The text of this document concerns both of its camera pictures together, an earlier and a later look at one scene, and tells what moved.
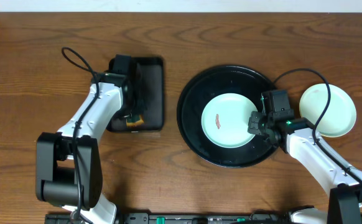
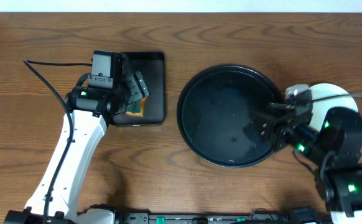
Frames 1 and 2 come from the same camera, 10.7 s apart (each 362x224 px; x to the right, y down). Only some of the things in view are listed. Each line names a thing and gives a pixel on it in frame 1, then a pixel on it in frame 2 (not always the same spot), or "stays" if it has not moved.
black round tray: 193,98 stays
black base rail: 189,218 stays
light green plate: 225,121 to 321,108
